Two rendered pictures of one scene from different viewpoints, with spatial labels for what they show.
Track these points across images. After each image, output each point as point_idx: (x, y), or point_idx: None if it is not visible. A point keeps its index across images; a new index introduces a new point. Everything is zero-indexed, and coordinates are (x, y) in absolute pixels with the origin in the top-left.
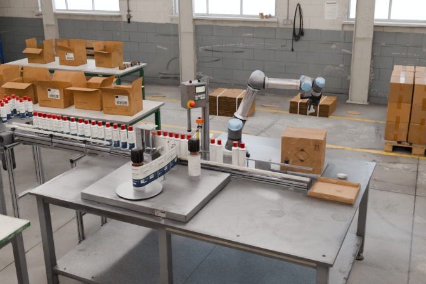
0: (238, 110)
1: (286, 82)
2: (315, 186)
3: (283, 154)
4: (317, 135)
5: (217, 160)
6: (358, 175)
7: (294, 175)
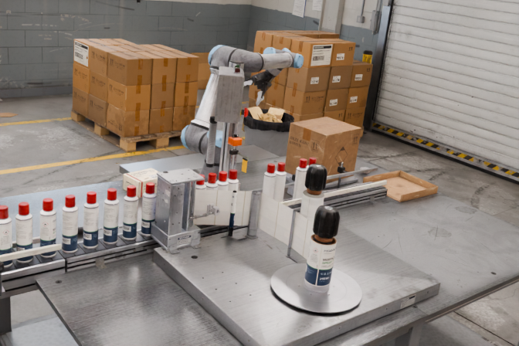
0: (205, 116)
1: (281, 58)
2: None
3: (324, 161)
4: (345, 125)
5: (280, 198)
6: (364, 165)
7: (334, 187)
